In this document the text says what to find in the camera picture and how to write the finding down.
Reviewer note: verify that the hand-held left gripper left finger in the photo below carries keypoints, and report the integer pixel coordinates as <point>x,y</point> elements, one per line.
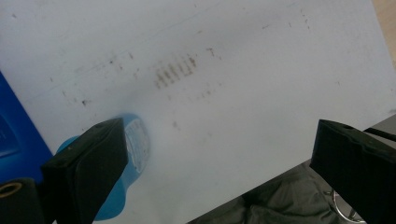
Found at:
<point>82,169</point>

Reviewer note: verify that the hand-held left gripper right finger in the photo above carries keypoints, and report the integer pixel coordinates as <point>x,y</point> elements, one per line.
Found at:
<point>358,161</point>

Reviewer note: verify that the dark blue plastic container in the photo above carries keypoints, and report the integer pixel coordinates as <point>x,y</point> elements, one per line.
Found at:
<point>14,137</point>

